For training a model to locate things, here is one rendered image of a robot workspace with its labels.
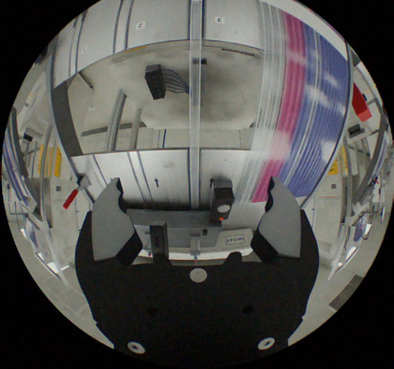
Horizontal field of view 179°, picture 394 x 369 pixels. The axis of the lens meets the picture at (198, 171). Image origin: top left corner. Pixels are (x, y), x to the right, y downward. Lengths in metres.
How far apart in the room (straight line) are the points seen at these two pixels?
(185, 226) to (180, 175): 0.11
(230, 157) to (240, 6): 0.28
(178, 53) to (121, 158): 0.37
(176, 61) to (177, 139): 1.63
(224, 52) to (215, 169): 0.38
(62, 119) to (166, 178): 0.29
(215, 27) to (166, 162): 0.24
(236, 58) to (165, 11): 0.35
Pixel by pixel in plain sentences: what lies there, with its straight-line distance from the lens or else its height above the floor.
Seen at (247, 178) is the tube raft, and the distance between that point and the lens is 0.28.
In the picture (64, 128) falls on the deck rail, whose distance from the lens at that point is 0.37.
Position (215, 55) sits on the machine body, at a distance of 0.51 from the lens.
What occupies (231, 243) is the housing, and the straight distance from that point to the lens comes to 0.45.
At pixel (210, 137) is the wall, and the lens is 2.06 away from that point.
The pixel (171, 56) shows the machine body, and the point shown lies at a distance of 0.51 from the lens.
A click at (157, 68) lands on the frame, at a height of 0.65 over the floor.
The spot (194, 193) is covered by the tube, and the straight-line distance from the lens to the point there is 0.29.
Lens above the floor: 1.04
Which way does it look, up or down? 7 degrees down
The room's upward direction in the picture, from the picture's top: 179 degrees clockwise
